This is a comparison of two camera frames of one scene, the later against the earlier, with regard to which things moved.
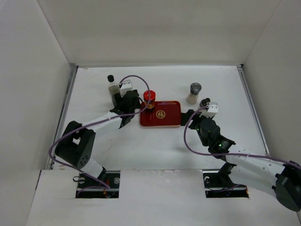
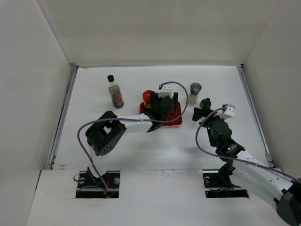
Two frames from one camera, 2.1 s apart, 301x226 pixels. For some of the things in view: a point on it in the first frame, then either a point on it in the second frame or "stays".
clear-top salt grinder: [195, 88] stays
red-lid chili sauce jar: [149, 97] stays
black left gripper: [120, 99] -> [154, 99]
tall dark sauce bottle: [114, 89] stays
